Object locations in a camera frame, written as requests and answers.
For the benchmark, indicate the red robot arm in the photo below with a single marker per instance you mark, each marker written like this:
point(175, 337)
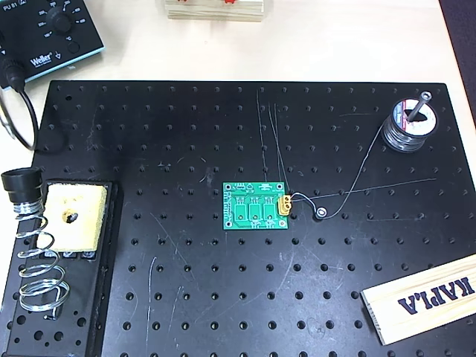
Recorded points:
point(228, 1)

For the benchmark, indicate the green circuit board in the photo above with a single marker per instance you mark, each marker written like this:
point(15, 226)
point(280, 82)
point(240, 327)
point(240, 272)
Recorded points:
point(228, 208)

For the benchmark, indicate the teal Weller soldering station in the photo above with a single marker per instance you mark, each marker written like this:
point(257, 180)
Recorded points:
point(37, 37)

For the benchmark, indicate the yellow power connector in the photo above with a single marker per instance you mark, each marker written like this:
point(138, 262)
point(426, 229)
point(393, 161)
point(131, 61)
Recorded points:
point(284, 206)

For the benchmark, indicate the black perforated breadboard plate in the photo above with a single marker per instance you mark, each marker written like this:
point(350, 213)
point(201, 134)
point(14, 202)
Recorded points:
point(223, 279)

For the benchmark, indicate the yellow cleaning sponge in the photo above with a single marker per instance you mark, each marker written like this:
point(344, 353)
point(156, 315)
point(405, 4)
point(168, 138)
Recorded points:
point(85, 223)

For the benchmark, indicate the wooden block stack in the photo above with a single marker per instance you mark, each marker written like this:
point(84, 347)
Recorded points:
point(215, 13)

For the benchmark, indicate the black stand with spring holder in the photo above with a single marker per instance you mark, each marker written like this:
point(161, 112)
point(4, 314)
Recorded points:
point(85, 282)

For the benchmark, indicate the steel bolt through spool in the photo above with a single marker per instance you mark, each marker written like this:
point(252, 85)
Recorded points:
point(420, 108)

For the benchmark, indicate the wooden plank with Kapla print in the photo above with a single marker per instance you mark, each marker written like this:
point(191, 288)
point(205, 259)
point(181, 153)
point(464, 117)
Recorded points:
point(390, 316)

